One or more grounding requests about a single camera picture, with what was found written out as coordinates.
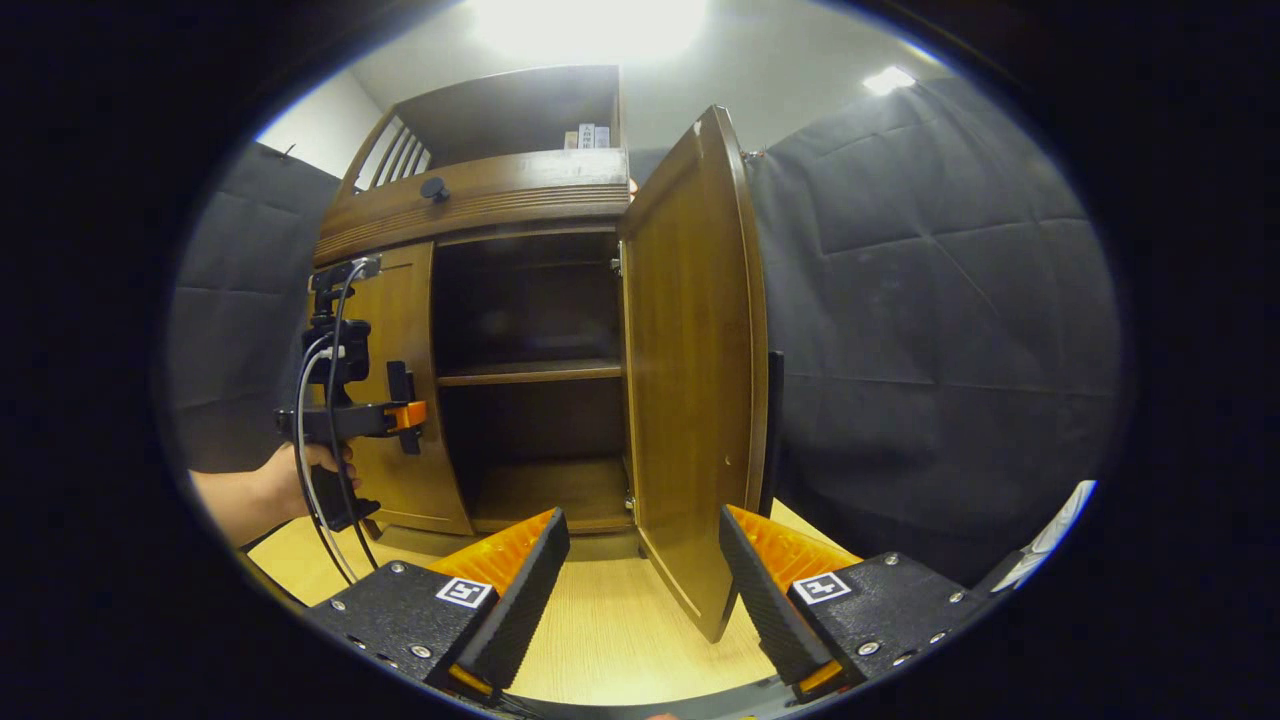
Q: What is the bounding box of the black backdrop cloth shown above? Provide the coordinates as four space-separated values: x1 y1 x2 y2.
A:
170 75 1121 586

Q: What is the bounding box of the wooden inner cabinet shelf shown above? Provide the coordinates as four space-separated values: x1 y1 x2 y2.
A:
437 358 626 388

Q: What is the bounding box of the wooden cabinet drawer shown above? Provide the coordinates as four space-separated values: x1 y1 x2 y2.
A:
313 148 633 267

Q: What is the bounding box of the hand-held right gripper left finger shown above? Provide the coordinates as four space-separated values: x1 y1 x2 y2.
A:
300 507 572 701

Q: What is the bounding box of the black left door handle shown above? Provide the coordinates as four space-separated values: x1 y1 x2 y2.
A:
387 360 422 456

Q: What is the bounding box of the large ceiling light panel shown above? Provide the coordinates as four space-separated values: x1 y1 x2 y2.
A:
470 0 707 61

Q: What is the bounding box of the black cable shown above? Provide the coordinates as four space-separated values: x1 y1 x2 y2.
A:
322 262 383 573

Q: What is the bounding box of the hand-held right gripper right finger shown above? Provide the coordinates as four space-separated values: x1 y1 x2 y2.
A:
718 504 991 703

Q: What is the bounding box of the wooden cabinet door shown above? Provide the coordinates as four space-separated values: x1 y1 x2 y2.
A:
618 105 771 644
335 240 476 536

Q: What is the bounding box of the white cable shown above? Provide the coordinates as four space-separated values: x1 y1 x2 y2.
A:
295 338 359 586

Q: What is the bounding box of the wooden double-door shoe cabinet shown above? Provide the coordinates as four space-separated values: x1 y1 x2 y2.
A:
312 65 786 644

